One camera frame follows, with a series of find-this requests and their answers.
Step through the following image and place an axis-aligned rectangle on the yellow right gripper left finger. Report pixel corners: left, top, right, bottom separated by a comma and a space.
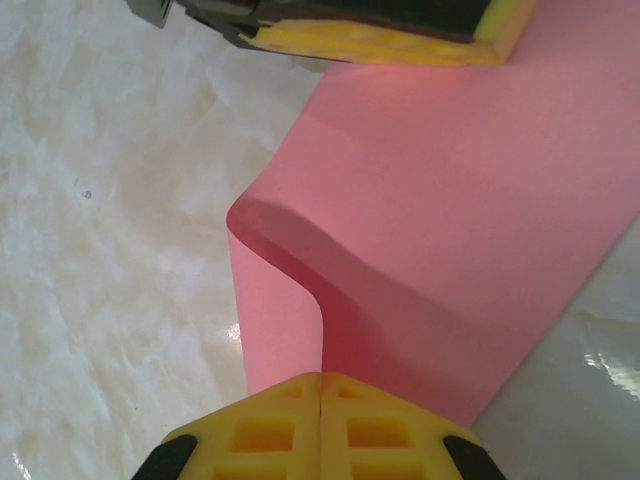
132, 372, 321, 480

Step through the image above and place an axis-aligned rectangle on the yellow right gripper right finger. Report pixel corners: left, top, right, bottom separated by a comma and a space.
319, 372, 506, 480

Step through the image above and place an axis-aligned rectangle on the pink square paper sheet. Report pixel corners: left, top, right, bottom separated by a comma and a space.
224, 0, 640, 430

